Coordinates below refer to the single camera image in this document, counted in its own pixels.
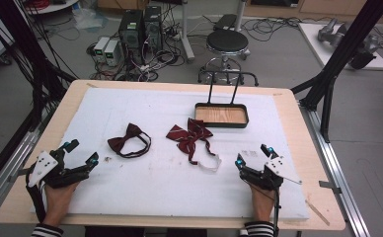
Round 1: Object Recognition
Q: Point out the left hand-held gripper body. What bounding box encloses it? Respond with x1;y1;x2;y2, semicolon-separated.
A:
27;149;93;190

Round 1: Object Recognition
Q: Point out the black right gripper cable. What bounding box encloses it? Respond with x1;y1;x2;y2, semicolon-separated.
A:
270;187;282;237

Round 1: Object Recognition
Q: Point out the person's left hand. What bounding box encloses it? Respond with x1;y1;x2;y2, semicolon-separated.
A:
42;181;81;228

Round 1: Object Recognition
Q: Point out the striped dark red bow tie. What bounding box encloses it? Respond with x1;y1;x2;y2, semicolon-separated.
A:
165;117;223;173

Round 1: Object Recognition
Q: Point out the thin wooden stick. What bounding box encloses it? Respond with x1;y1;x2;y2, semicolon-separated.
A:
304;198;332;227

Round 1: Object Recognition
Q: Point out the black rack with wooden tray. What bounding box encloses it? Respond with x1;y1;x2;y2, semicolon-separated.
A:
193;69;250;129

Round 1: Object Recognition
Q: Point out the black round stool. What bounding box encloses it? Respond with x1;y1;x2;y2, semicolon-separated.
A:
196;29;261;88

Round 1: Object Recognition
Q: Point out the clear plastic bag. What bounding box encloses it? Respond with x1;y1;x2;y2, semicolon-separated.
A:
71;5;110;32

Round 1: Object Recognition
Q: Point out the white power supply box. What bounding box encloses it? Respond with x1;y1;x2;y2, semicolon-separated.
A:
103;39;122;67
93;36;111;61

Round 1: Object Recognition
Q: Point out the white round table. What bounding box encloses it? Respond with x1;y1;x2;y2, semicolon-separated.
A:
24;0;81;16

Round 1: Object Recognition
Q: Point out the black computer tower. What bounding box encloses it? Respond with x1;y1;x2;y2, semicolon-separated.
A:
143;5;165;55
117;9;145;65

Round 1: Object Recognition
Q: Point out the black metal frame stand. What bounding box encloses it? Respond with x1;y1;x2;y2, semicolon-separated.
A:
290;0;383;144
0;0;79;132

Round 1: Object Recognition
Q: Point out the flat black box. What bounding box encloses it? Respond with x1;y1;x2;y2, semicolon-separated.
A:
213;13;239;32

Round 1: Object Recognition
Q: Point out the white floor board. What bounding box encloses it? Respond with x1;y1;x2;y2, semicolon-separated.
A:
297;22;383;72

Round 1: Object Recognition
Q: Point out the aluminium rail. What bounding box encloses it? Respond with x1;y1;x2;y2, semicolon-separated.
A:
0;107;54;218
298;100;373;237

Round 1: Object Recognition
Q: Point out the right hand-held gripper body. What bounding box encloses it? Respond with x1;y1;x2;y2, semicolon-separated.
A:
240;155;303;193

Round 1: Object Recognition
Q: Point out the person's right hand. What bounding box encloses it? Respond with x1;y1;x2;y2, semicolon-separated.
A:
249;183;276;223

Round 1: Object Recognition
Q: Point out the plain dark red bow tie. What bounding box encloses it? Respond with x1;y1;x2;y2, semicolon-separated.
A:
107;122;152;159

